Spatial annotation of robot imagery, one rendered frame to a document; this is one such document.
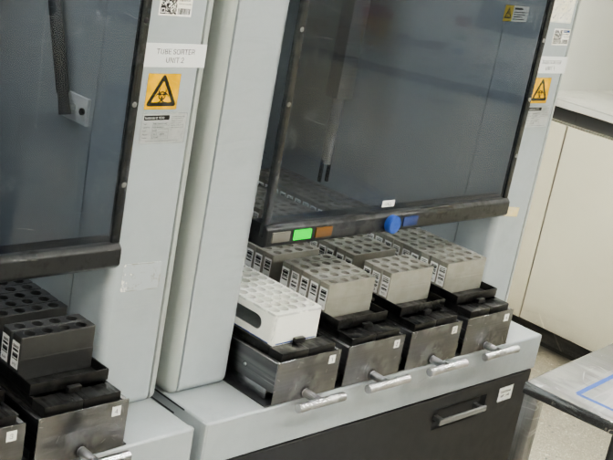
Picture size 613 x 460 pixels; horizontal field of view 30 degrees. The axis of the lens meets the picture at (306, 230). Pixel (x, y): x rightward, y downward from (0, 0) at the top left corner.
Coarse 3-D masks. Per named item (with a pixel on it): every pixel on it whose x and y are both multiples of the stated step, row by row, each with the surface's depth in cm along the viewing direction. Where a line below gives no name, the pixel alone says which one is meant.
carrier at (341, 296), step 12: (348, 276) 187; (360, 276) 188; (372, 276) 190; (324, 288) 182; (336, 288) 183; (348, 288) 185; (360, 288) 188; (372, 288) 190; (324, 300) 183; (336, 300) 184; (348, 300) 186; (360, 300) 189; (336, 312) 185; (348, 312) 188
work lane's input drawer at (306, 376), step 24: (240, 336) 175; (240, 360) 174; (264, 360) 170; (288, 360) 170; (312, 360) 173; (336, 360) 177; (264, 384) 170; (288, 384) 171; (312, 384) 175; (312, 408) 169
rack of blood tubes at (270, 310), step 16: (256, 272) 186; (240, 288) 177; (256, 288) 180; (272, 288) 181; (288, 288) 181; (240, 304) 187; (256, 304) 172; (272, 304) 175; (288, 304) 175; (304, 304) 176; (240, 320) 175; (256, 320) 181; (272, 320) 170; (288, 320) 172; (304, 320) 174; (272, 336) 171; (288, 336) 173; (304, 336) 175
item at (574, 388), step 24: (576, 360) 187; (600, 360) 189; (528, 384) 174; (552, 384) 175; (576, 384) 177; (600, 384) 178; (528, 408) 175; (576, 408) 169; (600, 408) 170; (528, 432) 175; (528, 456) 178
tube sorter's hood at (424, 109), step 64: (320, 0) 159; (384, 0) 168; (448, 0) 179; (512, 0) 190; (320, 64) 164; (384, 64) 173; (448, 64) 184; (512, 64) 196; (320, 128) 168; (384, 128) 178; (448, 128) 190; (512, 128) 203; (320, 192) 173; (384, 192) 184; (448, 192) 196
